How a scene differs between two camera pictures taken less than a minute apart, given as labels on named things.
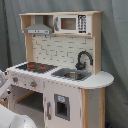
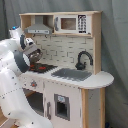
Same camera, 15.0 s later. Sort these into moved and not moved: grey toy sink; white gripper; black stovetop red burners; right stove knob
Moved: white gripper
Not moved: black stovetop red burners; grey toy sink; right stove knob
